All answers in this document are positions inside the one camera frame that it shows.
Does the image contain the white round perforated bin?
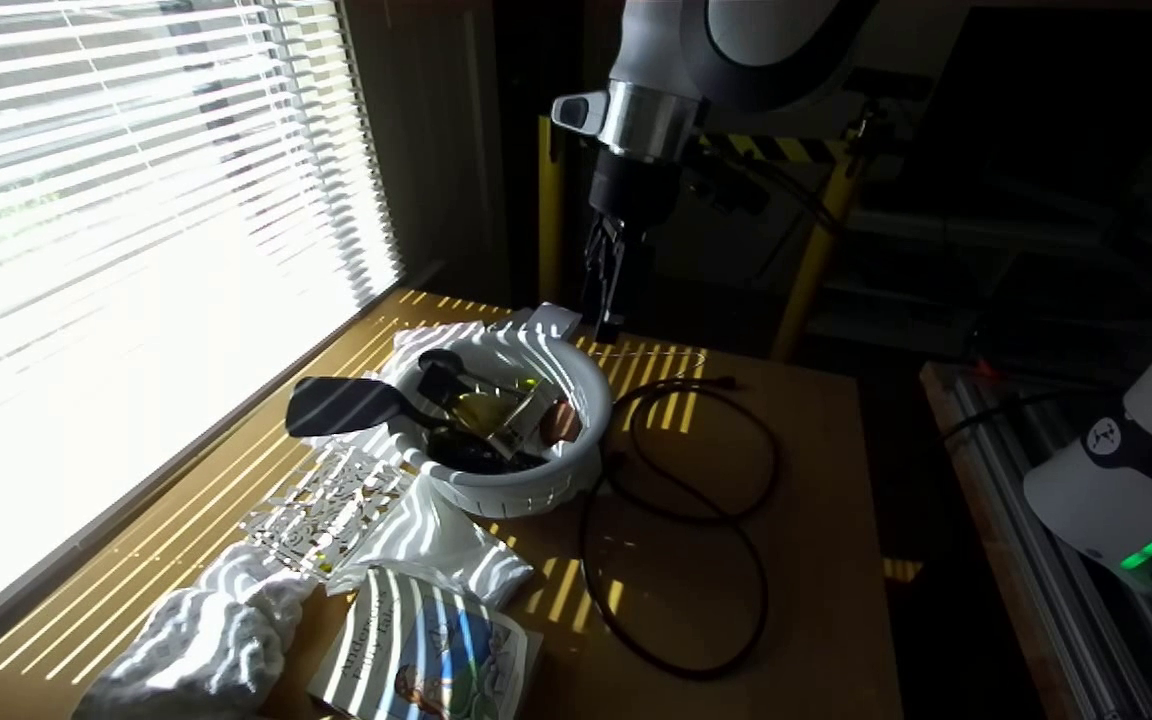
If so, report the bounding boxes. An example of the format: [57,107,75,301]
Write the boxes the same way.
[392,327,615,526]

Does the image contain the crumpled white towel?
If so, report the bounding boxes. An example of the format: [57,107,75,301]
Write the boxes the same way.
[74,543,330,720]

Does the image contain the black HDMI cable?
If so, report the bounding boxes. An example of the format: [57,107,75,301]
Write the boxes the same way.
[576,377,783,685]

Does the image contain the small black item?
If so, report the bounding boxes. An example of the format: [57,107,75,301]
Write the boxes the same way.
[411,349,471,416]

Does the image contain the colourful printed bag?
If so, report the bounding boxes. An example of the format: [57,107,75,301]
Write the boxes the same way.
[314,566,543,720]

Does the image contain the white window blinds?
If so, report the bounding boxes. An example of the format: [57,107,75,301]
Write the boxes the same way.
[0,0,401,659]

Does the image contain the black flat paddle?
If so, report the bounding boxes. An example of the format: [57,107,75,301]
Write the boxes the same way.
[285,377,408,445]

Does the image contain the camera on tripod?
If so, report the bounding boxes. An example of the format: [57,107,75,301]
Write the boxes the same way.
[844,65,942,151]

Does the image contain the yellow item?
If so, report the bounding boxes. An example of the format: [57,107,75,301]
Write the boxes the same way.
[454,377,555,448]

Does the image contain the yellow black striped barrier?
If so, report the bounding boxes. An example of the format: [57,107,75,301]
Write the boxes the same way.
[534,114,869,359]

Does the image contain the white patterned sheet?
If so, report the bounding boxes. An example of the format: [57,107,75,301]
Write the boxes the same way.
[241,436,428,586]

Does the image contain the white green device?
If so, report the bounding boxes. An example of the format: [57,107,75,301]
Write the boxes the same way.
[916,355,1152,720]

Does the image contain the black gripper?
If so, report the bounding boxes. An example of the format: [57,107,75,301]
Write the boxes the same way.
[581,149,679,343]

